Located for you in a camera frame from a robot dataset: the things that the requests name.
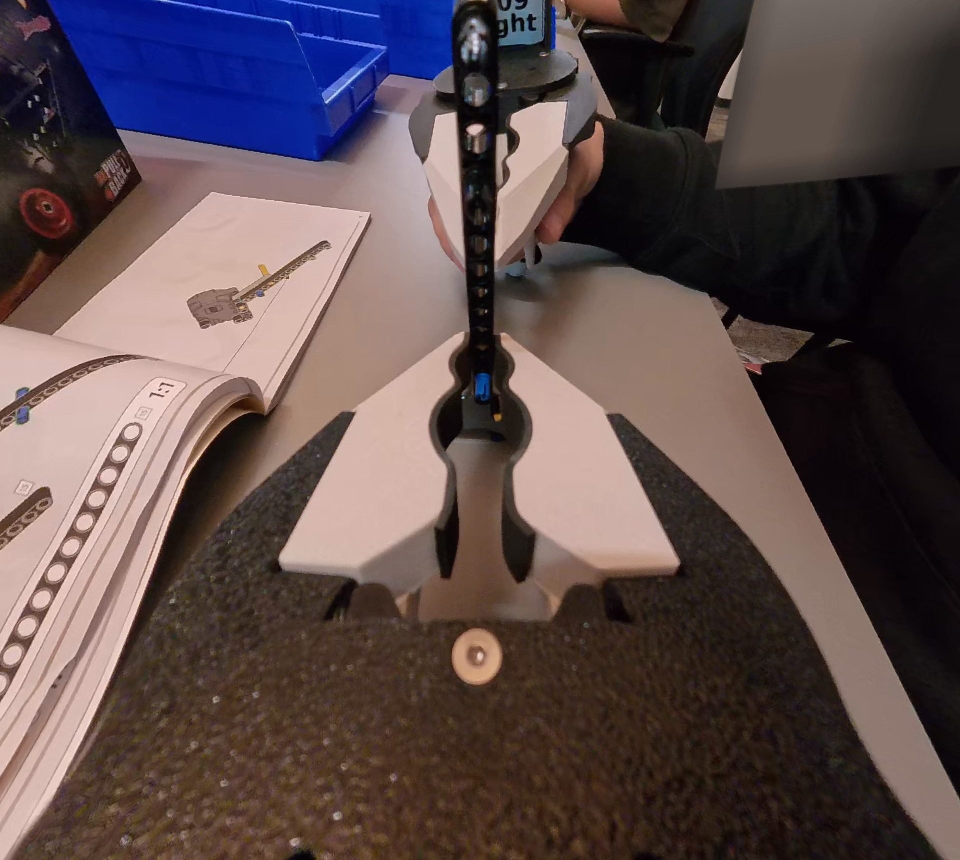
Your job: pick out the blue plastic bin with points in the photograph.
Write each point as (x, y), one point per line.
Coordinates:
(210, 64)
(412, 12)

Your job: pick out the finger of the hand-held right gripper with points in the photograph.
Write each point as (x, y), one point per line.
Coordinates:
(448, 199)
(536, 177)

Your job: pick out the black toy set box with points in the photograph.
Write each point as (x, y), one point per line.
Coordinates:
(52, 147)

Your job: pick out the black office chair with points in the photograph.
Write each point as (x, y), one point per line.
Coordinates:
(697, 64)

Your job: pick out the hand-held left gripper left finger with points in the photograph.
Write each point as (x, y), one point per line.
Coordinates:
(360, 500)

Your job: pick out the white instruction booklet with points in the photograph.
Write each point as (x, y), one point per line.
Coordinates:
(225, 260)

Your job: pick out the person's right hand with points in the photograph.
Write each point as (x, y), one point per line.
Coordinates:
(585, 169)

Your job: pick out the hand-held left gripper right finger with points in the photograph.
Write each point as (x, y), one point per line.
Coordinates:
(592, 500)

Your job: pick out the black toy beam assembly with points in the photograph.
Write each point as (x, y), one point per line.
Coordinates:
(478, 214)

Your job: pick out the person in black sweatshirt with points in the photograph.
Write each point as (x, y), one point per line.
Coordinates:
(885, 462)

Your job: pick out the grey desk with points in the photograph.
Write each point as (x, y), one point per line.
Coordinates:
(637, 350)

